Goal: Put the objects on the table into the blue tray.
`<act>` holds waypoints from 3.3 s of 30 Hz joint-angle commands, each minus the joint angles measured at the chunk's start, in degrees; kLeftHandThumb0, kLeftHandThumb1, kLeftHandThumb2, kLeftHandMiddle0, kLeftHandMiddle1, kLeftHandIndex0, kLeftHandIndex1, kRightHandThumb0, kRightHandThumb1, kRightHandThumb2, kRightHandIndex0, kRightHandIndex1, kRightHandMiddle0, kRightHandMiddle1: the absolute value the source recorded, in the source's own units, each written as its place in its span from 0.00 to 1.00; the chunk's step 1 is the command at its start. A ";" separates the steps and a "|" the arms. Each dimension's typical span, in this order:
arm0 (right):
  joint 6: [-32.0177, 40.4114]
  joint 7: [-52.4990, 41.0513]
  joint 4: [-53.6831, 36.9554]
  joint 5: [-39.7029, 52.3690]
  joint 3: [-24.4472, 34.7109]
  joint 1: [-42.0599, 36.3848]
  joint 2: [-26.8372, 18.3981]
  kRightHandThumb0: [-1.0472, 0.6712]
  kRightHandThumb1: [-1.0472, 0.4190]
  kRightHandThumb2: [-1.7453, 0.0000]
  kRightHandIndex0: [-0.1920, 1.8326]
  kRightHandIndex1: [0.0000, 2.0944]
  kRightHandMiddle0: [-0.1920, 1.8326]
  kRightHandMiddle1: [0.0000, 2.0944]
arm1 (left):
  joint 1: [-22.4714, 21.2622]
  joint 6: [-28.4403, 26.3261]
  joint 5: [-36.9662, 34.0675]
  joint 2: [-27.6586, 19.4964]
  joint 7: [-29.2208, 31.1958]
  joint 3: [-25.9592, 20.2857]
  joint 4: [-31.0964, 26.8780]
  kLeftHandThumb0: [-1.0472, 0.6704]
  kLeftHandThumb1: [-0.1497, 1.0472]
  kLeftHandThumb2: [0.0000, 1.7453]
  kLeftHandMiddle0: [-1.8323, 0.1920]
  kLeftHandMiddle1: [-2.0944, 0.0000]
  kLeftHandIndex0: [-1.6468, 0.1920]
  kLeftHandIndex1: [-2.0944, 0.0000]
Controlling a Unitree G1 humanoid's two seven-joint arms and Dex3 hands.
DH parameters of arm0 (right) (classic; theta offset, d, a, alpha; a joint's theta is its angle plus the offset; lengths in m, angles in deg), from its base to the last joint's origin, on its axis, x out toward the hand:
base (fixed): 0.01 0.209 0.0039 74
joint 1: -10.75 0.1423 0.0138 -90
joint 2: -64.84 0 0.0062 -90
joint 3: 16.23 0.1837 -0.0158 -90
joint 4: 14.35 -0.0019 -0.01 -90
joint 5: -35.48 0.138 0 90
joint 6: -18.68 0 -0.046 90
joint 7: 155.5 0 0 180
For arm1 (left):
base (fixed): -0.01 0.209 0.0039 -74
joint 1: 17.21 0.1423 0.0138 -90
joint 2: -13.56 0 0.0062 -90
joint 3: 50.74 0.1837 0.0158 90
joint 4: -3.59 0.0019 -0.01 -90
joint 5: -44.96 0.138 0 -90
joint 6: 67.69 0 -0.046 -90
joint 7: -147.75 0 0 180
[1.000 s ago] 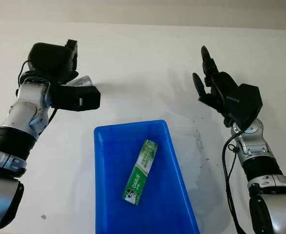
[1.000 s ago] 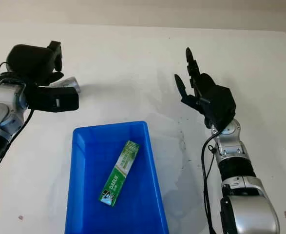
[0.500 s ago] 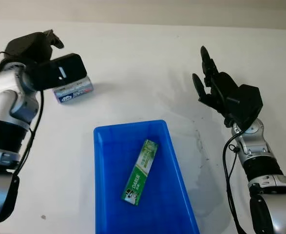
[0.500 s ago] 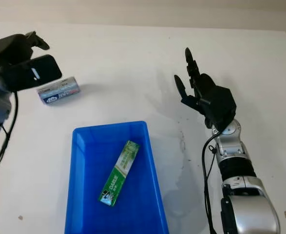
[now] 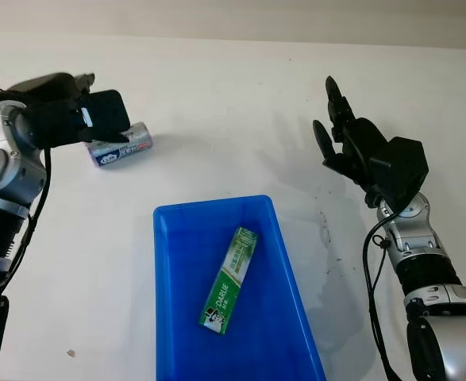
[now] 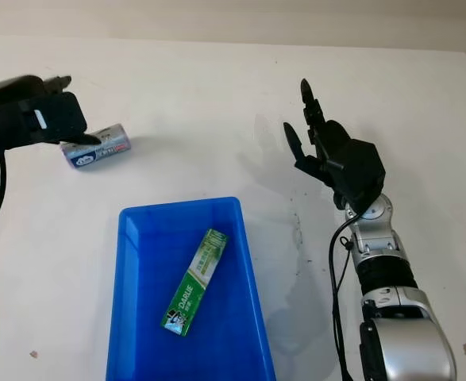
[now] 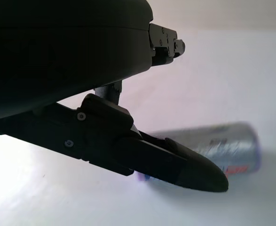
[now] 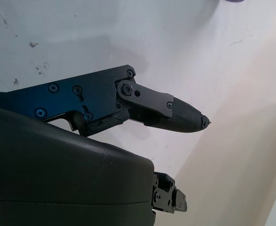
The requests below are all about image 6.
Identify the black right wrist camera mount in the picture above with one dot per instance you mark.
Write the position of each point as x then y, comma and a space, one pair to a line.
359, 170

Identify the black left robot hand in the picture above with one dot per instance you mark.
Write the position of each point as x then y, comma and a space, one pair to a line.
14, 89

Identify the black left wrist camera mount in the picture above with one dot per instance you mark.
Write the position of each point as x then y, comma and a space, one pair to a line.
42, 119

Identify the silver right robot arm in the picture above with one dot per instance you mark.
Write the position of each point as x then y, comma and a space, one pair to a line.
399, 309

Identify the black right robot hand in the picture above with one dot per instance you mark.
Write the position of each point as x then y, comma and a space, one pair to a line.
332, 139

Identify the green toothpaste box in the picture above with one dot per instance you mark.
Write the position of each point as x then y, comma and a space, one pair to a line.
193, 285

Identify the blue plastic tray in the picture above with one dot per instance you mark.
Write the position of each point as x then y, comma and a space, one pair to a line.
224, 341

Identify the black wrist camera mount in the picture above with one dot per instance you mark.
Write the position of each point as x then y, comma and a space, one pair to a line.
359, 170
42, 119

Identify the silver roll with blue label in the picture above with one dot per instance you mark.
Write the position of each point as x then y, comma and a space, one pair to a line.
109, 148

